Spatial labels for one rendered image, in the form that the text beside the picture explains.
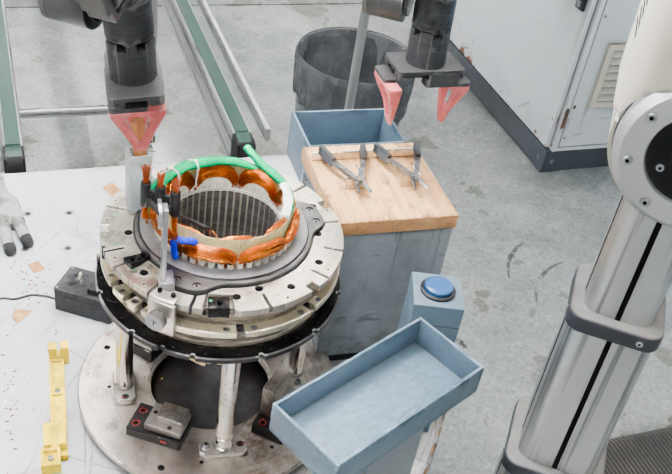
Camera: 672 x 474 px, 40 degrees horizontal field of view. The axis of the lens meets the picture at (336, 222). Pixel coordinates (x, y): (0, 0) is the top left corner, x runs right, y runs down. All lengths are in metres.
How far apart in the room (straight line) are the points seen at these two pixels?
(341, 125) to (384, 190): 0.23
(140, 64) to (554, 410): 0.65
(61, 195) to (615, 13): 2.15
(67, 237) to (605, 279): 0.99
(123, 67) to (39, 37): 2.99
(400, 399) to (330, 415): 0.09
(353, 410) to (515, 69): 2.73
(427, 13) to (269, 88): 2.54
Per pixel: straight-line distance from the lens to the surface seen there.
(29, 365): 1.50
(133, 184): 1.23
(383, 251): 1.39
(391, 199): 1.39
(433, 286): 1.28
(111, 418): 1.39
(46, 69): 3.86
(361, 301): 1.45
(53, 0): 1.12
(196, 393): 1.45
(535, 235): 3.28
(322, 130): 1.60
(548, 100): 3.54
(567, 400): 1.19
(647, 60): 0.89
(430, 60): 1.34
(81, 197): 1.82
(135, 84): 1.12
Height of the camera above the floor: 1.85
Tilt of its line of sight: 37 degrees down
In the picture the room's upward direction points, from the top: 10 degrees clockwise
